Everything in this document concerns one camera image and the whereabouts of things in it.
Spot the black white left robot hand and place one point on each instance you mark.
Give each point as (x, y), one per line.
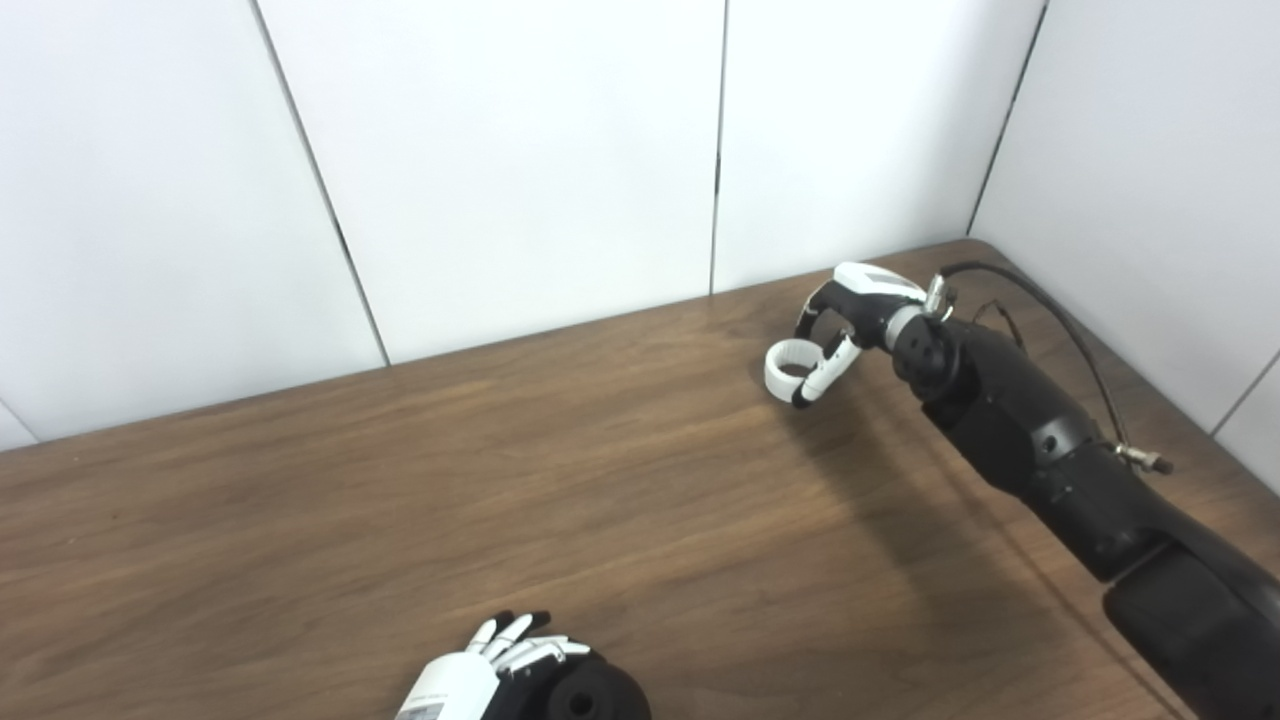
(450, 685)

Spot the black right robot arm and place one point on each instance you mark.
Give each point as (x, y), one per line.
(1050, 440)

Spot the round black stepped part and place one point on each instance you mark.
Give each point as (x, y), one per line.
(600, 695)

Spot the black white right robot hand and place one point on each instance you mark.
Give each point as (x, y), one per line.
(865, 300)

